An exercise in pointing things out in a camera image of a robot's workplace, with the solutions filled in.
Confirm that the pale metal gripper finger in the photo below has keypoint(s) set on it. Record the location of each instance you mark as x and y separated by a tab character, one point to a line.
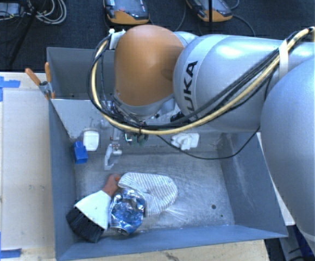
109	158
116	135

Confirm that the white rounded plastic box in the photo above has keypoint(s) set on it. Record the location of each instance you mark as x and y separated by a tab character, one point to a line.
91	140

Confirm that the blue block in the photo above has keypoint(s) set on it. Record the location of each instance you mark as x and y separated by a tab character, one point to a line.
80	153

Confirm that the white brush with black bristles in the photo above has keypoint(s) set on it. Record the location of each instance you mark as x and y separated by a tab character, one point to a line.
95	208

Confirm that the white striped cloth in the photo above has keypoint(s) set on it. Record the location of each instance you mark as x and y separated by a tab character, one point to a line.
157	190

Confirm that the white knobbly plastic piece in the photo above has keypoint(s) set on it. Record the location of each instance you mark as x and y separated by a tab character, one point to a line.
186	140

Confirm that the pale wood flat board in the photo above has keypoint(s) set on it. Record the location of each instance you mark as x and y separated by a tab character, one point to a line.
24	159

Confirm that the grey metal bin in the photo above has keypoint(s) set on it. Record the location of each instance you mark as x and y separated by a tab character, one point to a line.
201	189

